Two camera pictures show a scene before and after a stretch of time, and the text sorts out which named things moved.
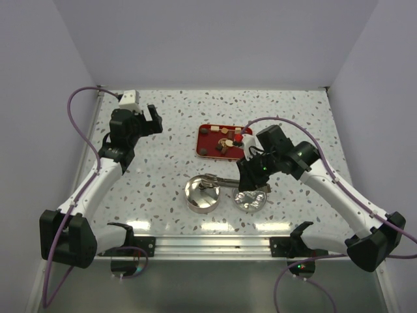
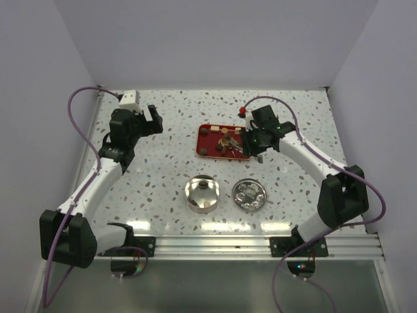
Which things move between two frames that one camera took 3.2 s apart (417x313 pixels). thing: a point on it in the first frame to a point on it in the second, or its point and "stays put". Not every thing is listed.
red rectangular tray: x=221 y=141 stays put
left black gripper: x=150 y=127 stays put
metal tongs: x=213 y=180 to x=227 y=141
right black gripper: x=249 y=180 to x=248 y=149
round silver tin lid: x=249 y=201 stays put
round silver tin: x=199 y=198 stays put
